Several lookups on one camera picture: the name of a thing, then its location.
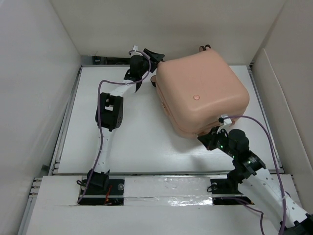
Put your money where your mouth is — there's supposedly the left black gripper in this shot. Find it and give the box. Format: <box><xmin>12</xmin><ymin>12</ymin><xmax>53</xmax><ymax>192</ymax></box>
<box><xmin>139</xmin><ymin>50</ymin><xmax>164</xmax><ymax>78</ymax></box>

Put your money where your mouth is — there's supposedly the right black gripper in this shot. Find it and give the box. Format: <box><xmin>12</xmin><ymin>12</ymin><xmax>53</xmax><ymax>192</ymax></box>
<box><xmin>197</xmin><ymin>126</ymin><xmax>237</xmax><ymax>159</ymax></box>

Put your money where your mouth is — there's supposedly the pink suitcase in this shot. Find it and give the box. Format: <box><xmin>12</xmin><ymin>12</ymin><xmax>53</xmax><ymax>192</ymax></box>
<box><xmin>152</xmin><ymin>45</ymin><xmax>250</xmax><ymax>138</ymax></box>

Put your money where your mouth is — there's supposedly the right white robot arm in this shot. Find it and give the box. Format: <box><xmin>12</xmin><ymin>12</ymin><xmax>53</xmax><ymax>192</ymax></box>
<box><xmin>198</xmin><ymin>127</ymin><xmax>313</xmax><ymax>235</ymax></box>

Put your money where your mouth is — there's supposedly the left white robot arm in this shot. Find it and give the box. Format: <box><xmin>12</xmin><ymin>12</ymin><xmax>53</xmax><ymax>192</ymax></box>
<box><xmin>84</xmin><ymin>46</ymin><xmax>165</xmax><ymax>194</ymax></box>

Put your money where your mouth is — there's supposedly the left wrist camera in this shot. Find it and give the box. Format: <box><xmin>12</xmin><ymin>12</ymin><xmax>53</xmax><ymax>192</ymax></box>
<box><xmin>129</xmin><ymin>45</ymin><xmax>143</xmax><ymax>57</ymax></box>

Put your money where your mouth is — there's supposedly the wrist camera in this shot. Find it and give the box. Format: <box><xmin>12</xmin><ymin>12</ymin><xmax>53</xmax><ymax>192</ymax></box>
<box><xmin>129</xmin><ymin>45</ymin><xmax>143</xmax><ymax>57</ymax></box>
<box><xmin>217</xmin><ymin>114</ymin><xmax>232</xmax><ymax>133</ymax></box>

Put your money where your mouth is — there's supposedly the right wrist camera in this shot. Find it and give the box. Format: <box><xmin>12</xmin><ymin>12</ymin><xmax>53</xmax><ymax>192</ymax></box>
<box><xmin>217</xmin><ymin>114</ymin><xmax>232</xmax><ymax>133</ymax></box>

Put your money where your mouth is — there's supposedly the aluminium frame rail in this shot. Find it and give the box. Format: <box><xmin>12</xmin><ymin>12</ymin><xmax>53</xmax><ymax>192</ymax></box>
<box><xmin>50</xmin><ymin>169</ymin><xmax>230</xmax><ymax>176</ymax></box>

